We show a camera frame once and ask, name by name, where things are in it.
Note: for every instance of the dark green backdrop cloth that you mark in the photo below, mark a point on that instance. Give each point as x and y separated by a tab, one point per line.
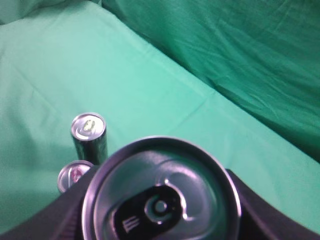
263	55

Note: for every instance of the can with red tab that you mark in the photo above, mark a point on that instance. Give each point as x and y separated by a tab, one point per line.
71	173

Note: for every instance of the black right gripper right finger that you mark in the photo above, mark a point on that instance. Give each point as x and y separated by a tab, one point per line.
262	221

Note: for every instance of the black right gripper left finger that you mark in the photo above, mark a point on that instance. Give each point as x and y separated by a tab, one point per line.
60	220

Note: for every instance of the silver-top can with black tab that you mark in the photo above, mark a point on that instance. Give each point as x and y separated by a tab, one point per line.
161	188

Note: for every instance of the green table cloth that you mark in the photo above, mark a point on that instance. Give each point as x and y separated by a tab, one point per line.
75	57

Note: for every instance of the black green Monster can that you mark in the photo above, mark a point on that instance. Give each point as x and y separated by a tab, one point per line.
89	134

